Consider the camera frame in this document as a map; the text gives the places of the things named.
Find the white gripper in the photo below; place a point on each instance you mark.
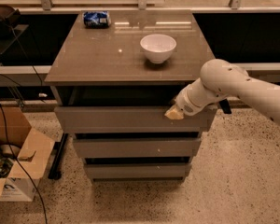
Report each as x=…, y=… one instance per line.
x=187, y=105

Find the grey top drawer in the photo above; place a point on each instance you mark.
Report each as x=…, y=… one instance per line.
x=130, y=119

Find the grey drawer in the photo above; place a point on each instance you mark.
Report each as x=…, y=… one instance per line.
x=170, y=170
x=130, y=119
x=136, y=148

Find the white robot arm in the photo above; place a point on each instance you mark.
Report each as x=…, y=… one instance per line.
x=218, y=80

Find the grey middle drawer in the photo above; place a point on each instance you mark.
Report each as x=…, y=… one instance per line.
x=136, y=148

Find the grey bottom drawer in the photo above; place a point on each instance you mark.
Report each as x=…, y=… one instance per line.
x=170, y=170

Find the grey drawer cabinet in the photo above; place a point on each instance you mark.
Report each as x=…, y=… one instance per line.
x=107, y=67

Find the open cardboard box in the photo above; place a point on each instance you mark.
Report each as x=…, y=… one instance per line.
x=32, y=149

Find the white ceramic bowl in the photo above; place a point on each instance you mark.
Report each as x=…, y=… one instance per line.
x=158, y=48

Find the blue snack packet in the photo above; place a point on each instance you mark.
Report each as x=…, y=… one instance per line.
x=96, y=19

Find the black table leg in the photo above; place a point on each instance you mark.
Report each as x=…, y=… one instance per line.
x=58, y=150

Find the black device on shelf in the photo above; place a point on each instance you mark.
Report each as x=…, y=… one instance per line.
x=9, y=18

